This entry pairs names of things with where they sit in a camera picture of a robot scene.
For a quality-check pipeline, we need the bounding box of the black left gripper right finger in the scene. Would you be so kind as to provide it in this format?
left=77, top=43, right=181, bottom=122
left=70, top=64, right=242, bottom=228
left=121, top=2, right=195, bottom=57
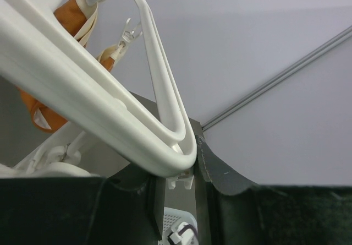
left=194, top=136, right=351, bottom=244

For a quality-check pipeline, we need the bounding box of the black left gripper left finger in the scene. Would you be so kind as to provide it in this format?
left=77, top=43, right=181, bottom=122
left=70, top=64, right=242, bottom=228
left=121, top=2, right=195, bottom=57
left=1, top=164, right=165, bottom=244

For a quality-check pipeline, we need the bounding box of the white corner hanger clip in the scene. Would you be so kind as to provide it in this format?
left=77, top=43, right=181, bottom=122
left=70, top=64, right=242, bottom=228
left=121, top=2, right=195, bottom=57
left=166, top=170, right=194, bottom=190

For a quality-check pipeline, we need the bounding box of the white sock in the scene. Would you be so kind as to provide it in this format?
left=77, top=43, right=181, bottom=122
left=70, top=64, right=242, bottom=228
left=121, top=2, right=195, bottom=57
left=0, top=164, right=18, bottom=178

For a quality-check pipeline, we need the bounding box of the white clip sock hanger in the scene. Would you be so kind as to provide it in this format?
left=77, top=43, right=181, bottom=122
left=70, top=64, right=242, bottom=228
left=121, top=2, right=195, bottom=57
left=1, top=0, right=197, bottom=177

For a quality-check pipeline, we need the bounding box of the white perforated plastic basket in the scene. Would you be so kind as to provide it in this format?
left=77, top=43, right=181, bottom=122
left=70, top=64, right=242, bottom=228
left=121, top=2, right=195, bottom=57
left=158, top=207, right=197, bottom=244

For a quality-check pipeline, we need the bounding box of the orange sock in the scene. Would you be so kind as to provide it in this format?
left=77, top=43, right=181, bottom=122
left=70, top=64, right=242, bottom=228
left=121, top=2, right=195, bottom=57
left=53, top=0, right=98, bottom=47
left=18, top=43, right=129, bottom=133

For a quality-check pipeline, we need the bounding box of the aluminium frame profile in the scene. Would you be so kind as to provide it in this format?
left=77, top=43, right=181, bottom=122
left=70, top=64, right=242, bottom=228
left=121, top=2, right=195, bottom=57
left=202, top=26, right=351, bottom=131

